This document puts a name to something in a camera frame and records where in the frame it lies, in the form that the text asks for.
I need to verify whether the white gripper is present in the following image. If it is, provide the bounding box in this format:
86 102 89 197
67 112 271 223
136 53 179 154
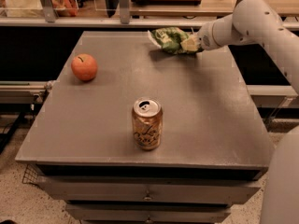
180 23 220 52

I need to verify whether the green jalapeno chip bag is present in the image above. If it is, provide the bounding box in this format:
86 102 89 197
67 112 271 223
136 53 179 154
148 27 203 55

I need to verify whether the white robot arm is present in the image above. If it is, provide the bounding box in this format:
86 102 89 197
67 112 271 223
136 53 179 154
183 0 299 224

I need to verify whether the red orange apple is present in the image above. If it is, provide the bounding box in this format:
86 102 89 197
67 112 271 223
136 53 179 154
71 53 98 81

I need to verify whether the orange snack bag background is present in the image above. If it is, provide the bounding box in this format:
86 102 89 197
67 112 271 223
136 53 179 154
51 0 78 17

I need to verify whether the gold LaCroix soda can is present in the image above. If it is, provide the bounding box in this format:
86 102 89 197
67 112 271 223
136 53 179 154
132 97 163 150

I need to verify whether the grey upper drawer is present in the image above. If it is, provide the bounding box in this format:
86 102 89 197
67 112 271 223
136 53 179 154
37 176 260 206

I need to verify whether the grey drawer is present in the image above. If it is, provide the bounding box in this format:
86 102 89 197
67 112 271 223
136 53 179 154
37 176 260 206
66 203 230 224

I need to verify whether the grey lower drawer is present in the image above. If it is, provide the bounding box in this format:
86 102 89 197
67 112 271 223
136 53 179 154
66 203 230 224

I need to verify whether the grey metal rail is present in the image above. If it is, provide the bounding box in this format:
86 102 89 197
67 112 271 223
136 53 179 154
0 80 55 104

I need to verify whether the metal wire basket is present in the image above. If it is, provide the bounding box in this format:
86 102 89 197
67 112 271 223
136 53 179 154
21 164 38 186

